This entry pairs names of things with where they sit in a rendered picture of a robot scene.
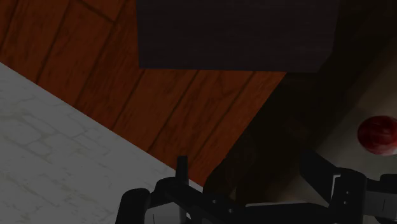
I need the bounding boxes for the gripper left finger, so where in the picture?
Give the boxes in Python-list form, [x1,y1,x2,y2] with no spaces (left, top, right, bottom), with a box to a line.
[115,156,246,224]

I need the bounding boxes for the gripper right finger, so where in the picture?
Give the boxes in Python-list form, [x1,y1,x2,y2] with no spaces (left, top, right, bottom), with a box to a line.
[298,148,397,224]

